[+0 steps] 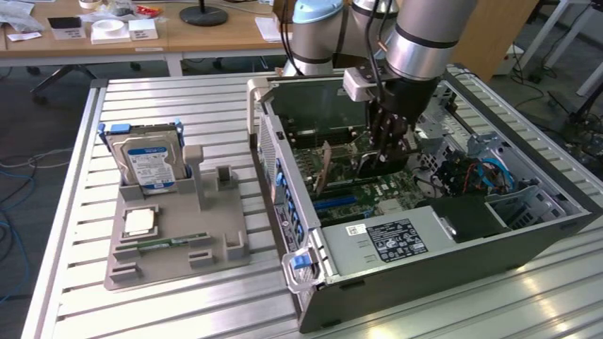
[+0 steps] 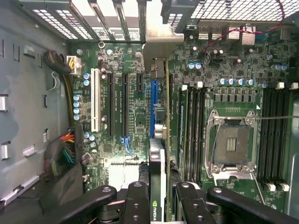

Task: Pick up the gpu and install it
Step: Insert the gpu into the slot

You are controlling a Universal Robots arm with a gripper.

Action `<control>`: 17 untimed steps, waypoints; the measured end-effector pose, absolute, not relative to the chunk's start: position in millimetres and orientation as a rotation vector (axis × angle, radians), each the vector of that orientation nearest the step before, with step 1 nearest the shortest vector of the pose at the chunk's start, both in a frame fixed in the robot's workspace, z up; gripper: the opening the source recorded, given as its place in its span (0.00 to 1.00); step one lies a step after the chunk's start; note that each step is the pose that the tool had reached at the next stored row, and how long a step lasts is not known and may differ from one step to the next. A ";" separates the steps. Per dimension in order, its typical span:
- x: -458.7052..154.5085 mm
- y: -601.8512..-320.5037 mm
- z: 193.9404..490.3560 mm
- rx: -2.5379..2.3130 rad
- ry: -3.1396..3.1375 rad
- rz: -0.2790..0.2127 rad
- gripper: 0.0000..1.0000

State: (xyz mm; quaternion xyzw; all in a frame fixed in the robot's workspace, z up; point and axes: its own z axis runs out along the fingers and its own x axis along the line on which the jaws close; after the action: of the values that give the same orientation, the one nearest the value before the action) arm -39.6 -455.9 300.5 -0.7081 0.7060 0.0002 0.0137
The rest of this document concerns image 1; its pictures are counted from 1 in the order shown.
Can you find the red small packet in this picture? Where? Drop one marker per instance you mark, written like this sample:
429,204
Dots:
146,11

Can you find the silver chipset heatsink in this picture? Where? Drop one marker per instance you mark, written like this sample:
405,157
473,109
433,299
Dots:
388,207

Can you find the wooden desk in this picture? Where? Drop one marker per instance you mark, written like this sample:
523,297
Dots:
56,47

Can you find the hard disk in blue caddy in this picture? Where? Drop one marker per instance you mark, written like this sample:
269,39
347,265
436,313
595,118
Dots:
145,166

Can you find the black round lamp base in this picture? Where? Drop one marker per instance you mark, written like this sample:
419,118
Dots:
202,17

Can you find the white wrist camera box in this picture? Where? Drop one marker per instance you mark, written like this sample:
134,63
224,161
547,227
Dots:
357,86

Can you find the white box with red button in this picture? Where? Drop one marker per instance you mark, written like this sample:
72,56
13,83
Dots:
512,67

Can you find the white box with black top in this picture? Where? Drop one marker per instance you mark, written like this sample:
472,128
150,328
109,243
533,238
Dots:
70,33

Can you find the white desk frame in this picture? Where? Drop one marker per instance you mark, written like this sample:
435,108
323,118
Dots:
541,33

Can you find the green motherboard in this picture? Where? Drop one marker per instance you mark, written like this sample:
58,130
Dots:
400,187

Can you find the white paper stack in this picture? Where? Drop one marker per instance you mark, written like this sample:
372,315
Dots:
269,33

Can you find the grey plastic parts rack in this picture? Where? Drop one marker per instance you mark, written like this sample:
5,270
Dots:
178,219

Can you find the blue case latch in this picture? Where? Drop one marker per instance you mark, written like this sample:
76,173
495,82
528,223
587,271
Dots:
299,262

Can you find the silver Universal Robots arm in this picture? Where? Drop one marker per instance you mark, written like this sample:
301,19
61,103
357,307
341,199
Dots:
419,53

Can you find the red and white card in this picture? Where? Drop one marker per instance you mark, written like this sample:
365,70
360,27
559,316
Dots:
22,36

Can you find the white cube box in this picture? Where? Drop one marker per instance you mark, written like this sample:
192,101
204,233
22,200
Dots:
142,28

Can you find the black open PC case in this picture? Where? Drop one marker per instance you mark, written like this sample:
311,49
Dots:
424,282

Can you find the green RAM stick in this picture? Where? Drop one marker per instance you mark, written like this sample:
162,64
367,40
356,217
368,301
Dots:
161,243

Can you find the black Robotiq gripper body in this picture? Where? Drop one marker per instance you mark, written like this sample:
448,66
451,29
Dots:
404,99

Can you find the GPU graphics card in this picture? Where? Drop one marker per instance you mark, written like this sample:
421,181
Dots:
376,169

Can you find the grey power supply unit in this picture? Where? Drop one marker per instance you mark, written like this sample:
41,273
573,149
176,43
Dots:
348,247

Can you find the dark grey pouch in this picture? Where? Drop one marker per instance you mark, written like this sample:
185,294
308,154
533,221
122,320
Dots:
121,12

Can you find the flat white box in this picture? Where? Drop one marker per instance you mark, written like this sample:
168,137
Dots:
110,39

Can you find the grey metal disk bay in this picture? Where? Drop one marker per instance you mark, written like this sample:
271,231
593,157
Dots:
523,212

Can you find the beige masking tape roll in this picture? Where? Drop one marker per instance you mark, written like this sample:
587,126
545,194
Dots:
82,4

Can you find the metal socket cover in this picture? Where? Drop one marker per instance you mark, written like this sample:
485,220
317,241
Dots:
355,139

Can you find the metal drive cage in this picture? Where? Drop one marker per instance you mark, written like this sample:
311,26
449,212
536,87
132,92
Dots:
435,141

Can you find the clear plastic bag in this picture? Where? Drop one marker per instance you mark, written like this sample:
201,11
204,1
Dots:
18,17

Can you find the silver CPU chip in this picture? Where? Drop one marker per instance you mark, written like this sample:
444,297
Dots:
138,222

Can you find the white tape roll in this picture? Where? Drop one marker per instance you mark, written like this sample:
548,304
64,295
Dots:
97,28

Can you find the black chair base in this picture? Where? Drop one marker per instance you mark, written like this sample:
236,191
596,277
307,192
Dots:
52,79

